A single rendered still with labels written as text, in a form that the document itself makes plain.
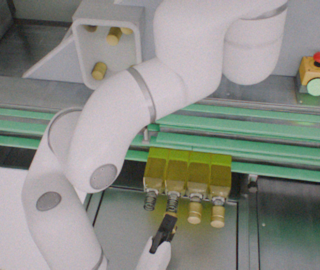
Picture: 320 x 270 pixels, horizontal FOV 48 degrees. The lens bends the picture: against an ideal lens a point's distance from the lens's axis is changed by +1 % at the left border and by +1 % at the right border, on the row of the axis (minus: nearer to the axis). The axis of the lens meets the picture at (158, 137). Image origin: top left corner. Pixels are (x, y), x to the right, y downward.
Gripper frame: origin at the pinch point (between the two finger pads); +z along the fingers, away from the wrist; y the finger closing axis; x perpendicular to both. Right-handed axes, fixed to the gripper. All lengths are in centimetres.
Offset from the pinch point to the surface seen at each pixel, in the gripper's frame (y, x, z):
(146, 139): 6.0, 14.9, 19.4
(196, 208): 2.0, -4.7, 6.5
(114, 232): -12.3, 15.8, -1.5
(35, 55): -14, 92, 62
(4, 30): -12, 116, 71
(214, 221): 1.2, -9.9, 5.2
